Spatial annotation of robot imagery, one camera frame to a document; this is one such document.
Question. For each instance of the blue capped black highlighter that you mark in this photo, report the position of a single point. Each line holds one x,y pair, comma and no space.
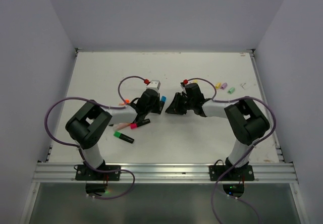
162,103

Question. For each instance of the mint green pen cap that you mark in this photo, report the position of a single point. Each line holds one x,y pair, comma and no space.
231,90

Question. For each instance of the lilac pen cap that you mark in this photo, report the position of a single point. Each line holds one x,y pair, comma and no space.
223,86

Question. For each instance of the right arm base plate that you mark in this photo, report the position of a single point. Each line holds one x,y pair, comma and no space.
227,171

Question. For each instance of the green capped black highlighter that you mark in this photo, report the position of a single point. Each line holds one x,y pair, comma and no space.
123,137

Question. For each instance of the pink capped black highlighter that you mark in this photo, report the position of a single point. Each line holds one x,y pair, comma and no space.
140,123

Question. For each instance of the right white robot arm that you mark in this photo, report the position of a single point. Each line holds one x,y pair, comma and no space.
246,120

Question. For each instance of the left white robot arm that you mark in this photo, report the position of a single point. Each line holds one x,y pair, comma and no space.
88,124

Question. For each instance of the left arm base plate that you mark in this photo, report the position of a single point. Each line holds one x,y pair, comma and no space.
105,172

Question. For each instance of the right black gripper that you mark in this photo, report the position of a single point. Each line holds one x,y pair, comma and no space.
174,106

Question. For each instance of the peach pastel highlighter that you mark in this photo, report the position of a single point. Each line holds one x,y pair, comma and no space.
120,126

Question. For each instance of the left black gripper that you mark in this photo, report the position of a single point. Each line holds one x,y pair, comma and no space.
156,110

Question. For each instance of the aluminium mounting rail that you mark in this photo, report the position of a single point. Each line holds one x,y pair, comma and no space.
267,173

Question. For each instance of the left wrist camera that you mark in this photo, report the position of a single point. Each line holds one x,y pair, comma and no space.
154,85

